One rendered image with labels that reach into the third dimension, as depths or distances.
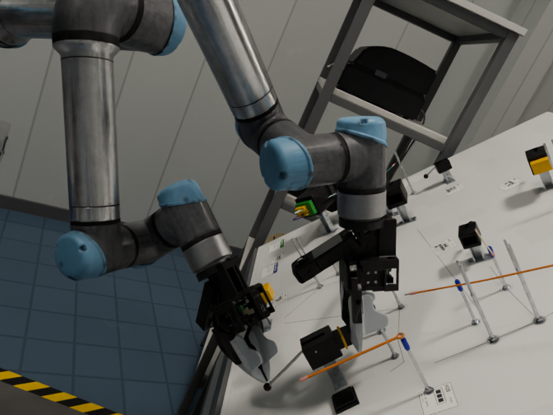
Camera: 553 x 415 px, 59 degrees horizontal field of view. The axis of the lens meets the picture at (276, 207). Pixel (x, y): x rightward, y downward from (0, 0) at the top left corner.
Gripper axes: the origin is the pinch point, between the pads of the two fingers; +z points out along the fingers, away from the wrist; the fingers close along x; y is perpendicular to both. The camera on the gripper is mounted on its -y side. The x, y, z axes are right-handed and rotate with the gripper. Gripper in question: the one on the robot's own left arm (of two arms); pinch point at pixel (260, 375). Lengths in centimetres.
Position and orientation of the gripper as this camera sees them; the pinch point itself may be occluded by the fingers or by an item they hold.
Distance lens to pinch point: 88.1
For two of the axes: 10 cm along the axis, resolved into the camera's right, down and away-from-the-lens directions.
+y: 5.6, -3.7, -7.4
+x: 7.0, -2.8, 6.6
